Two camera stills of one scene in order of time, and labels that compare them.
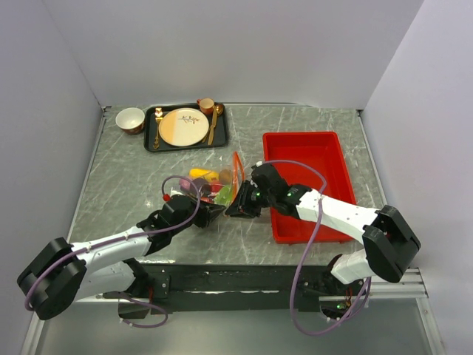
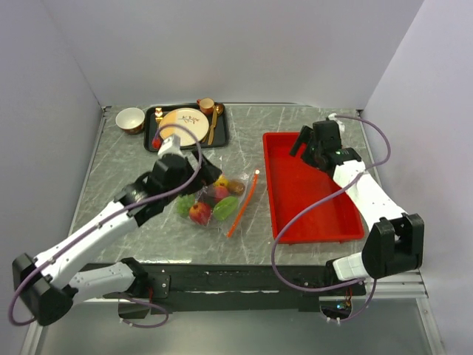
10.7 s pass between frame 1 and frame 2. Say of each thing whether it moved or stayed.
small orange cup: stayed
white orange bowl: stayed
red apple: moved
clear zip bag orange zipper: moved
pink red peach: moved
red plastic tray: stayed
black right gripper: moved
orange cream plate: stayed
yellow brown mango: moved
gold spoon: stayed
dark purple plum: moved
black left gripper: moved
